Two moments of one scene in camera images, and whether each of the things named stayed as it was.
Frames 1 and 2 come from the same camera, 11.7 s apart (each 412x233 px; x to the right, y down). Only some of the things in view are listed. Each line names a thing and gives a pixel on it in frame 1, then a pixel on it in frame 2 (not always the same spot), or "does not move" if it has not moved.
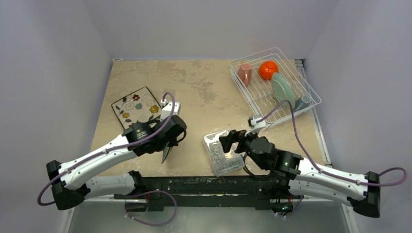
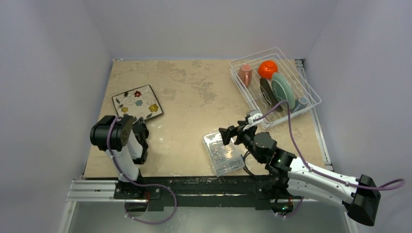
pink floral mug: (245, 73) does not move
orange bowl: (267, 69) does not move
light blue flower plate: (282, 90) does not move
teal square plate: (165, 152) to (266, 90)
